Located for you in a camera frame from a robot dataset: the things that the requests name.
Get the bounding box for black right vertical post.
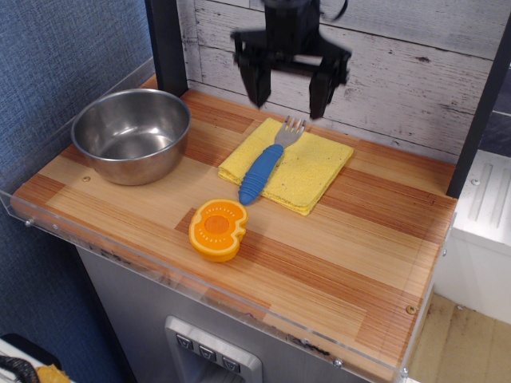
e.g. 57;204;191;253
446;16;510;199

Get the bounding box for stainless steel bowl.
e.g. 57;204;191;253
71;89;192;186

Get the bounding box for black left vertical post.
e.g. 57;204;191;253
145;0;188;97

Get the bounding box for orange toy fruit half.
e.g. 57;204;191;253
188;199;248;263

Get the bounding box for white ribbed appliance top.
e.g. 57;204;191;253
454;150;510;255

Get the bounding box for yellow folded napkin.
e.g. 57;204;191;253
218;118;354;215

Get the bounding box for blue handled metal fork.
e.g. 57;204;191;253
239;116;307;206

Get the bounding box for grey dispenser button panel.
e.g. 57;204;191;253
164;316;263;382

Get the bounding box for yellow cloth object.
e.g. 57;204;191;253
36;365;72;383

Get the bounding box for clear acrylic table guard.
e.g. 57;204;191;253
0;55;458;383

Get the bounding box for black vertical post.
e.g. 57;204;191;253
446;16;510;199
145;0;188;97

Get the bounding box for black braided cable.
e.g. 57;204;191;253
0;354;42;383

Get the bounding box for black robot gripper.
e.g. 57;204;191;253
231;1;351;120

